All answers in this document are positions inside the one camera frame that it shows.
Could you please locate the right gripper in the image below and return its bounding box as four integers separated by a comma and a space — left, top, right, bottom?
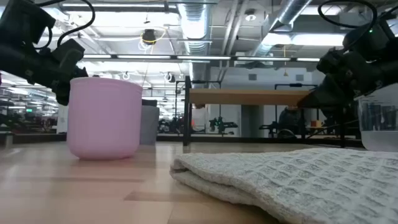
297, 39, 398, 110

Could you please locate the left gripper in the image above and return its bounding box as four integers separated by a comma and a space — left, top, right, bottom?
0, 39, 90, 106

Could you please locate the clear glass cup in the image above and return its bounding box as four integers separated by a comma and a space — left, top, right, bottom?
354, 83, 398, 152

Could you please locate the pink mug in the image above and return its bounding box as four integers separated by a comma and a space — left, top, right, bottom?
66, 77, 144, 161

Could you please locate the wooden shelf with black legs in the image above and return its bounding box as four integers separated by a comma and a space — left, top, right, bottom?
182, 75, 348, 149

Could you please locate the grey waffle towel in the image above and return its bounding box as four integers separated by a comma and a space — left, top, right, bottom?
169, 147, 398, 224

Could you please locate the overhead light bar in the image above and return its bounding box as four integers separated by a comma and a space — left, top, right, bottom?
82, 54, 321, 62

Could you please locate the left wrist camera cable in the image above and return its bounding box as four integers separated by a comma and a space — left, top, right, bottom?
33, 0, 96, 50

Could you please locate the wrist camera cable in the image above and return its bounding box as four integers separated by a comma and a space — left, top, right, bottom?
317, 0, 379, 54
33, 0, 96, 50

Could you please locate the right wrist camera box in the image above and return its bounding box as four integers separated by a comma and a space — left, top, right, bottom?
341, 17, 396, 62

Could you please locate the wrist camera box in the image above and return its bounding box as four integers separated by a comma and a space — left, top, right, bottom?
0, 0, 57, 45
341, 17, 396, 62

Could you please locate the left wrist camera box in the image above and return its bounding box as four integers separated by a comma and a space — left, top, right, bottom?
0, 0, 57, 45

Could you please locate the black overhead camera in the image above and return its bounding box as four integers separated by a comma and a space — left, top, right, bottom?
141, 28, 157, 45

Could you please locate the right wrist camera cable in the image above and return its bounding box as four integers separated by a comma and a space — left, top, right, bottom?
317, 0, 379, 54

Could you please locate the silver ventilation duct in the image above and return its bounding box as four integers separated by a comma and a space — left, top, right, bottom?
176, 0, 213, 82
248, 0, 313, 57

